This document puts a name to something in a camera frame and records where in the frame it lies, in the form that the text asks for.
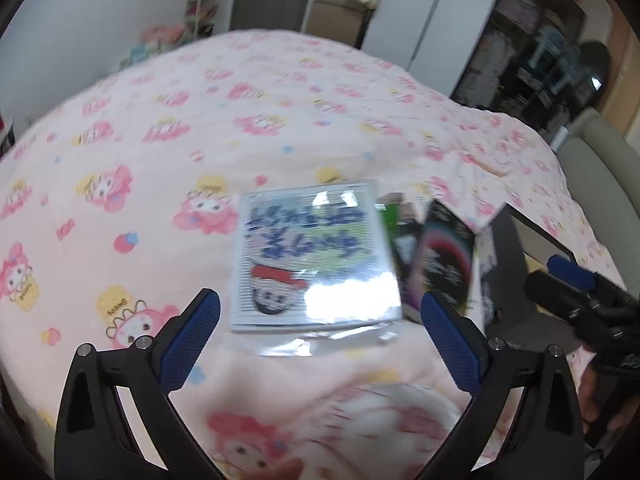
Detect white wardrobe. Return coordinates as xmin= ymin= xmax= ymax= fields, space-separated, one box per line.
xmin=360 ymin=0 xmax=507 ymax=97

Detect beige sofa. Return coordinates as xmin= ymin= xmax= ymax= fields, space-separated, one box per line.
xmin=554 ymin=107 xmax=640 ymax=292

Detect dark storage shelf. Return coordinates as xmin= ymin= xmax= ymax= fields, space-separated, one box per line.
xmin=450 ymin=0 xmax=617 ymax=147

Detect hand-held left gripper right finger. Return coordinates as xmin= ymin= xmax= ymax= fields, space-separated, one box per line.
xmin=421 ymin=290 xmax=586 ymax=480

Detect black box container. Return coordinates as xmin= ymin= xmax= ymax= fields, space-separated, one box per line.
xmin=472 ymin=204 xmax=576 ymax=346

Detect stacked cardboard boxes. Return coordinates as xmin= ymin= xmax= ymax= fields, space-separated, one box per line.
xmin=300 ymin=0 xmax=389 ymax=52

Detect pile of plush toys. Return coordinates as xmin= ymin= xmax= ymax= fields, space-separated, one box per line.
xmin=119 ymin=24 xmax=192 ymax=72

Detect pink cartoon printed blanket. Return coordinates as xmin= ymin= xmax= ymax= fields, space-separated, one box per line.
xmin=0 ymin=27 xmax=626 ymax=480

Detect person's right hand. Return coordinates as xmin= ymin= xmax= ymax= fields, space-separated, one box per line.
xmin=579 ymin=360 xmax=640 ymax=436

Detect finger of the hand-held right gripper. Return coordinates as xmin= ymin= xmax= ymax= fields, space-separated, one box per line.
xmin=546 ymin=254 xmax=601 ymax=293
xmin=523 ymin=271 xmax=593 ymax=322

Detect black packet with rainbow arc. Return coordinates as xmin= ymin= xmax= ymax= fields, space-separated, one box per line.
xmin=402 ymin=199 xmax=476 ymax=323

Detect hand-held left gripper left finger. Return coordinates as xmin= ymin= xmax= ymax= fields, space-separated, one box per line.
xmin=54 ymin=288 xmax=222 ymax=480

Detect square cartoon card packet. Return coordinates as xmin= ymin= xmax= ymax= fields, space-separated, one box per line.
xmin=229 ymin=180 xmax=405 ymax=357

